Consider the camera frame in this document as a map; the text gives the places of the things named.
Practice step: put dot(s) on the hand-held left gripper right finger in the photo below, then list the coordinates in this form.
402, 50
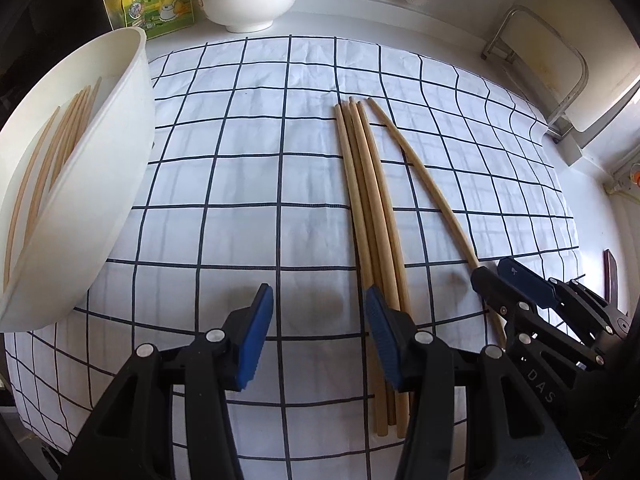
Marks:
382, 335

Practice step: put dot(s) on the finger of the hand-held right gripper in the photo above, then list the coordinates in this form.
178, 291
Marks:
525, 277
487, 282

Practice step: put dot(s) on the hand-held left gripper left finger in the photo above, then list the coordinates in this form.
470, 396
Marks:
255, 340

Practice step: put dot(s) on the white round basin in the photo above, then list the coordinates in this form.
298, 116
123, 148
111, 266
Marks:
100, 200

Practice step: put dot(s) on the black white checkered cloth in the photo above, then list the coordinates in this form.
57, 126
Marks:
250, 210

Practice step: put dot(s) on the plain white bowl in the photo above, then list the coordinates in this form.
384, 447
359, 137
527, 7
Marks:
250, 7

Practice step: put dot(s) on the yellow green seasoning pouch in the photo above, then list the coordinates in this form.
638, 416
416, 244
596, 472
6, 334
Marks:
157, 5

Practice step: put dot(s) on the black range hood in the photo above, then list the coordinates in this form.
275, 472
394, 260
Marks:
50, 10

